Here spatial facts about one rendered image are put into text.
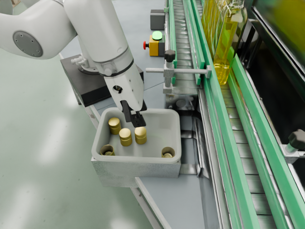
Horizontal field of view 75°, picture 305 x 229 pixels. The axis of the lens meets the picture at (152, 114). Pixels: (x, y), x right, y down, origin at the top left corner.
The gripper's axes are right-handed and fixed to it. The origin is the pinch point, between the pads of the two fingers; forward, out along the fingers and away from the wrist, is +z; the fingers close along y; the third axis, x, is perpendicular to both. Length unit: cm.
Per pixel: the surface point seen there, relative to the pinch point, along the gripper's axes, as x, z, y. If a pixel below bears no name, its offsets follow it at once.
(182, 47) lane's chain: -13.2, 4.3, 35.0
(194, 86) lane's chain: -14.9, 4.7, 12.2
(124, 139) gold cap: 6.4, 6.9, -2.5
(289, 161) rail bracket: -28.5, 0.8, -16.4
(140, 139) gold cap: 2.2, 8.8, -1.7
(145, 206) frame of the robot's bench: 18, 66, -2
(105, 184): 15.1, 16.5, -10.6
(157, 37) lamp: -3, 6, 50
